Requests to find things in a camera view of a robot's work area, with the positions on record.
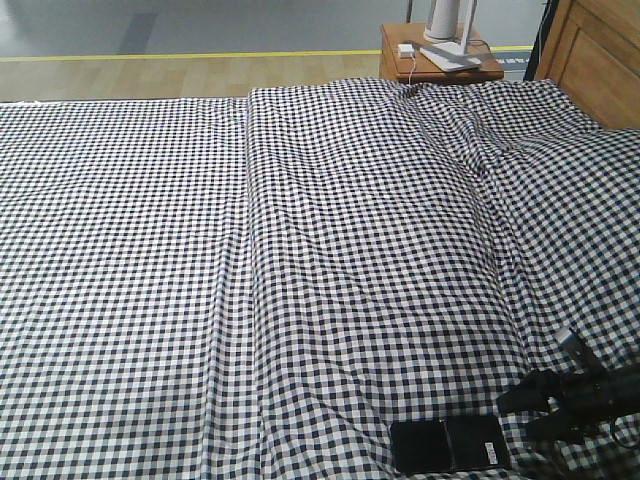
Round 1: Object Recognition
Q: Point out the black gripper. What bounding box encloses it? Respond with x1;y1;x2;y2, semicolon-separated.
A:
496;367;639;444

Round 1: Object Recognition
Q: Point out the black smartphone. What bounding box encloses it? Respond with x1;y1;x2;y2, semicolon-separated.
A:
390;415;511;475

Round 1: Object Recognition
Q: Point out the black white checkered bedsheet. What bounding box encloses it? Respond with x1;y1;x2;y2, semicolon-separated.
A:
1;79;639;479

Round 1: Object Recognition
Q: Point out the wooden headboard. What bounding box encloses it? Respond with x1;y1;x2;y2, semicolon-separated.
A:
535;0;639;129

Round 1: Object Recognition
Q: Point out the wooden nightstand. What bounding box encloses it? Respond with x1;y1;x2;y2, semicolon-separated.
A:
379;22;504;85

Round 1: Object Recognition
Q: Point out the white charger adapter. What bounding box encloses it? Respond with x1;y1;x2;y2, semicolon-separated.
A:
397;43;415;58

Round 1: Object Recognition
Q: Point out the white cylindrical speaker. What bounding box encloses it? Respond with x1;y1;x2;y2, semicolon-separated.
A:
424;0;460;42

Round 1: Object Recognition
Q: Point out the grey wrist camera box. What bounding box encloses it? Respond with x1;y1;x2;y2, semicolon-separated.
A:
555;328;588;364

